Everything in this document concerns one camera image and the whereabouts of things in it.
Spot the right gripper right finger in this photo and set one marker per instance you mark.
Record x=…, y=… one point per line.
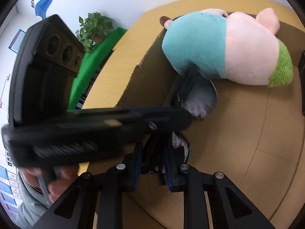
x=212, y=200

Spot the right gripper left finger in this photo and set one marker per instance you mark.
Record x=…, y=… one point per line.
x=98, y=195

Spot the person's left hand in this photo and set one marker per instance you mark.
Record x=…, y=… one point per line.
x=68, y=175

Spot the black sunglasses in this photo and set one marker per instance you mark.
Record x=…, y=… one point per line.
x=167, y=149

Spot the large potted plant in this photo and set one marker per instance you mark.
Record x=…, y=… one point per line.
x=93, y=30

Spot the cardboard box tray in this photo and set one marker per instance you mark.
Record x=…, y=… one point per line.
x=255, y=135

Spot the blue framed poster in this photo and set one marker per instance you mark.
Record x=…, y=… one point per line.
x=17, y=40

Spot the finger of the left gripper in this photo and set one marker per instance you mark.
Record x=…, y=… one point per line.
x=157, y=118

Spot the black product box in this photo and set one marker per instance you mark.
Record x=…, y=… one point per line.
x=301, y=68

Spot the green covered table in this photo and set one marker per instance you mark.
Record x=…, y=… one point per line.
x=90, y=64

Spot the grey sleeved forearm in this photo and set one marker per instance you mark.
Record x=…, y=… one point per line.
x=34, y=203

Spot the pig plush toy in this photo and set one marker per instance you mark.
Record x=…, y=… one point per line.
x=237, y=46

